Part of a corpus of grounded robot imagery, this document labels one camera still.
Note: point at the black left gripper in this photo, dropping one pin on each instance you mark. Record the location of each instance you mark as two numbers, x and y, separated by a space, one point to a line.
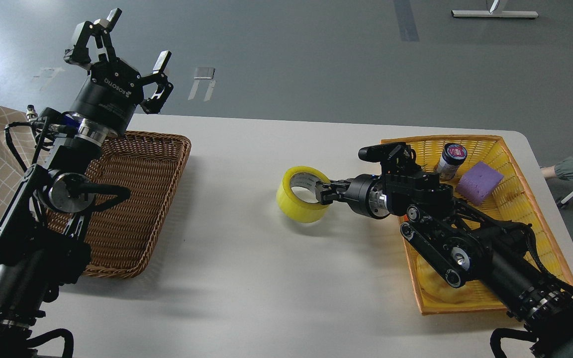
110 97

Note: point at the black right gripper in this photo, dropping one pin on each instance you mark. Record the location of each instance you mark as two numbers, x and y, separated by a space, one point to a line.
363 194

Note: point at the yellow tape roll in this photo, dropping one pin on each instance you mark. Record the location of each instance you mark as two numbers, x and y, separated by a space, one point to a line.
294 207

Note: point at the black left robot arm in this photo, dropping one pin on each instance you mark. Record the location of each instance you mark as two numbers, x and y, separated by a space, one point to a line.
43 230

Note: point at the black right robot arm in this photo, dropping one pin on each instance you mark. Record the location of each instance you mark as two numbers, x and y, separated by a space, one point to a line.
463 244

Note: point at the brown wicker basket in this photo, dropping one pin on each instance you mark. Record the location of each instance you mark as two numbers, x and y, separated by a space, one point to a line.
123 238

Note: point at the small jar blue lid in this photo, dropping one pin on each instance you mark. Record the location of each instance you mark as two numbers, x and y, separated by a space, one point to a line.
452 157

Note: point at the toy croissant bread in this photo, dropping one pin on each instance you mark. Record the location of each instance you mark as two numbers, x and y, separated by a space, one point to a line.
435 287

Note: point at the purple sponge block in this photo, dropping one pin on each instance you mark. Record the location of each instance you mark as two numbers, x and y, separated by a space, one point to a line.
478 183

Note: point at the yellow plastic basket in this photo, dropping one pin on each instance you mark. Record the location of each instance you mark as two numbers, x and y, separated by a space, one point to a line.
512 200

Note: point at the white metal stand base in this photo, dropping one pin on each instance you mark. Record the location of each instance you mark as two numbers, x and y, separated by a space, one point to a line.
495 9

